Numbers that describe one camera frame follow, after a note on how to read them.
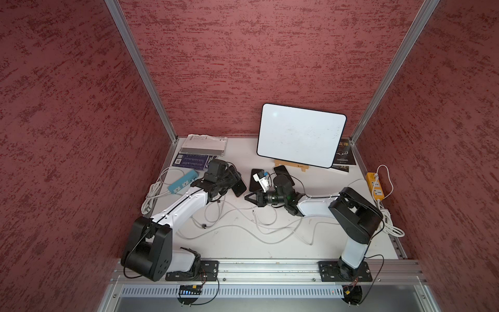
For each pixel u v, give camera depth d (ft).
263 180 2.62
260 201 2.51
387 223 2.81
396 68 2.88
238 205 3.03
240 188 2.80
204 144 3.76
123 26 2.45
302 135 3.16
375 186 3.11
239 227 2.81
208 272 2.42
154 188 3.20
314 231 2.79
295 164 3.38
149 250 1.36
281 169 3.41
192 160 3.49
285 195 2.33
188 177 3.26
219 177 2.27
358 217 1.60
